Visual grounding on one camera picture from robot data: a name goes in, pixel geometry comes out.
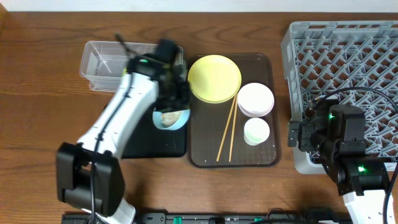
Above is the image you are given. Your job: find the grey dishwasher rack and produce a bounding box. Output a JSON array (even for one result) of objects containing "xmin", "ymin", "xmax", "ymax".
[{"xmin": 281, "ymin": 21, "xmax": 397, "ymax": 171}]

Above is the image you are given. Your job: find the brown serving tray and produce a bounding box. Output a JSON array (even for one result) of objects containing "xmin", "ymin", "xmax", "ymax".
[{"xmin": 187, "ymin": 52, "xmax": 282, "ymax": 169}]

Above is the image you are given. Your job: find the right wooden chopstick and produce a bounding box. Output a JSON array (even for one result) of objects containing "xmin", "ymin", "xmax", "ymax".
[{"xmin": 229, "ymin": 95, "xmax": 238, "ymax": 162}]

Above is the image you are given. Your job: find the light blue bowl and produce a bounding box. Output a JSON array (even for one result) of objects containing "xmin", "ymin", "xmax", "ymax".
[{"xmin": 152, "ymin": 110, "xmax": 190, "ymax": 131}]

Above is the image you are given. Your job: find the black waste tray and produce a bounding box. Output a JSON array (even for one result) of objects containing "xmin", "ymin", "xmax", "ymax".
[{"xmin": 122, "ymin": 105, "xmax": 187, "ymax": 159}]

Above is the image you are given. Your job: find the yellow round plate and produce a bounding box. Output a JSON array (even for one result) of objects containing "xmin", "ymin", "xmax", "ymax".
[{"xmin": 188, "ymin": 55, "xmax": 242, "ymax": 103}]

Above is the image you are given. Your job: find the rice food waste pile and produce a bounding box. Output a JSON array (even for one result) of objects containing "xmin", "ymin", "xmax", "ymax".
[{"xmin": 160, "ymin": 111, "xmax": 182, "ymax": 128}]

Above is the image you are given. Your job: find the clear plastic waste bin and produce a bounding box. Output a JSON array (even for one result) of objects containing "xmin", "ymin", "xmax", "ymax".
[{"xmin": 80, "ymin": 41, "xmax": 187, "ymax": 92}]

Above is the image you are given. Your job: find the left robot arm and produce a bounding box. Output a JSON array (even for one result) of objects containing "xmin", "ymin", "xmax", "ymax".
[{"xmin": 55, "ymin": 39, "xmax": 190, "ymax": 223}]

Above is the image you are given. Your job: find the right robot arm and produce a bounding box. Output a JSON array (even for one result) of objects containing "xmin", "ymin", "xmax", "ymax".
[{"xmin": 288, "ymin": 103, "xmax": 395, "ymax": 223}]

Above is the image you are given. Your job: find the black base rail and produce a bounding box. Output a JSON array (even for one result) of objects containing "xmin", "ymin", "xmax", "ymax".
[{"xmin": 61, "ymin": 208, "xmax": 354, "ymax": 224}]

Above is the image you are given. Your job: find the pink shallow bowl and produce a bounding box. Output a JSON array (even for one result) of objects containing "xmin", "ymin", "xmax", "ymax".
[{"xmin": 237, "ymin": 83, "xmax": 275, "ymax": 118}]

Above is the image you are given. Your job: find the white green cup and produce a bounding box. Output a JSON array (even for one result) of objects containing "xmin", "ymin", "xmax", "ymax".
[{"xmin": 244, "ymin": 118, "xmax": 271, "ymax": 146}]

